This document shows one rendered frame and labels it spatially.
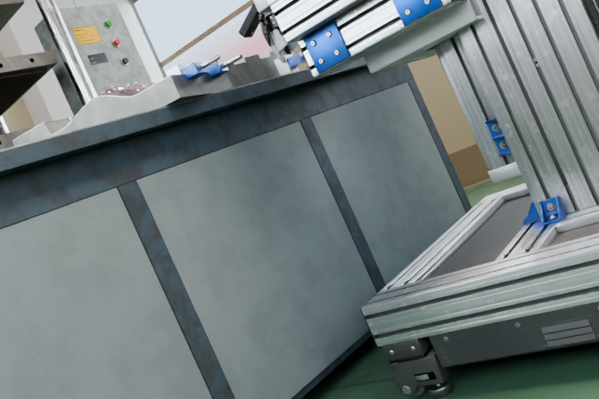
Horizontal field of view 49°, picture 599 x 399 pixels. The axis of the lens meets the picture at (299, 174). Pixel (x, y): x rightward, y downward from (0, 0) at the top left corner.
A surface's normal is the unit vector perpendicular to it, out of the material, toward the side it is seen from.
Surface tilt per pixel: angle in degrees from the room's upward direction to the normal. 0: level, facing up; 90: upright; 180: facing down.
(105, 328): 90
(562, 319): 90
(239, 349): 90
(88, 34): 90
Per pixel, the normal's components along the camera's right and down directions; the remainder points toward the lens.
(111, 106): -0.37, 0.18
